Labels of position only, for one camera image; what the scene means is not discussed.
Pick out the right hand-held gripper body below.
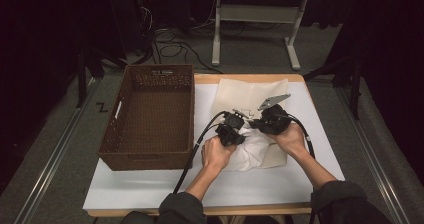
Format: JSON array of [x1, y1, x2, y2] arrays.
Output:
[[257, 93, 292, 135]]

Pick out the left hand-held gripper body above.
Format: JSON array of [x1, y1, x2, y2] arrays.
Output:
[[214, 109, 250, 136]]

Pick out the white garment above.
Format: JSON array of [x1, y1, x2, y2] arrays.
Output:
[[223, 122, 273, 173]]

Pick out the cream mesh laundry bag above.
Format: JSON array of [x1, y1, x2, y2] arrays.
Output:
[[210, 78, 290, 173]]

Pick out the brown woven basket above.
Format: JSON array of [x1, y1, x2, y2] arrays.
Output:
[[97, 63, 196, 172]]

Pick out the person's left hand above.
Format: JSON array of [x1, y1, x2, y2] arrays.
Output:
[[201, 135, 239, 174]]

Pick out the person's right hand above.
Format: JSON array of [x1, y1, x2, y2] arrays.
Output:
[[266, 121, 310, 159]]

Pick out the black floor stand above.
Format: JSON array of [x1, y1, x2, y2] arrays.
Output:
[[302, 50, 363, 121], [75, 47, 148, 109]]

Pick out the dark computer tower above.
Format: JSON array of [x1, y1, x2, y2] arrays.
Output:
[[111, 0, 158, 57]]

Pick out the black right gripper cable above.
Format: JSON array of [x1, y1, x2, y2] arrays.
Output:
[[286, 113, 317, 160]]

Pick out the black floor cables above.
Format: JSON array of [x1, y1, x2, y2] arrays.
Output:
[[151, 27, 224, 75]]

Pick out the metal floor rail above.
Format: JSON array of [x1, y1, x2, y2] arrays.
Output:
[[13, 78, 98, 224], [334, 87, 412, 224]]

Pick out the white metal desk frame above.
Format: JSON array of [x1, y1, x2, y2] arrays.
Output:
[[211, 0, 309, 72]]

